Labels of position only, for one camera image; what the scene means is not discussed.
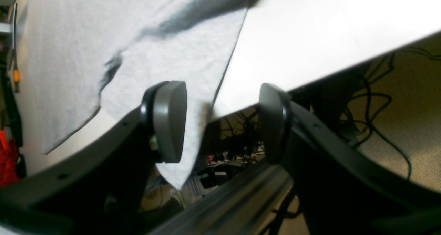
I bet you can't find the grey T-shirt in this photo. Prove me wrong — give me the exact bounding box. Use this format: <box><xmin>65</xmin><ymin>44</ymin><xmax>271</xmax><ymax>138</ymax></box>
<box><xmin>26</xmin><ymin>0</ymin><xmax>249</xmax><ymax>189</ymax></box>

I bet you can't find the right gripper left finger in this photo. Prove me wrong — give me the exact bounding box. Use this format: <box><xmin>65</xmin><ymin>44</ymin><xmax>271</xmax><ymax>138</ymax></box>
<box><xmin>1</xmin><ymin>81</ymin><xmax>187</xmax><ymax>235</ymax></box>

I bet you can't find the red cloth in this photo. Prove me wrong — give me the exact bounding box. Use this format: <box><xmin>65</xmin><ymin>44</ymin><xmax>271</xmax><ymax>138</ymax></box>
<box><xmin>0</xmin><ymin>130</ymin><xmax>20</xmax><ymax>188</ymax></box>

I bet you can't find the black power strip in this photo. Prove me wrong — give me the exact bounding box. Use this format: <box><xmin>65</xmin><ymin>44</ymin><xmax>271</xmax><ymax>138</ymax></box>
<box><xmin>207</xmin><ymin>147</ymin><xmax>265</xmax><ymax>167</ymax></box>

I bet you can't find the aluminium frame rail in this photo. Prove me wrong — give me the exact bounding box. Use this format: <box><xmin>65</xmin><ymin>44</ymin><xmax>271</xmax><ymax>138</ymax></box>
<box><xmin>150</xmin><ymin>161</ymin><xmax>293</xmax><ymax>235</ymax></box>

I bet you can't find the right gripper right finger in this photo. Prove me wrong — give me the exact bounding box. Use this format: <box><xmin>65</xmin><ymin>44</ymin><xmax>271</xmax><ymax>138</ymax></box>
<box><xmin>259</xmin><ymin>84</ymin><xmax>441</xmax><ymax>235</ymax></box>

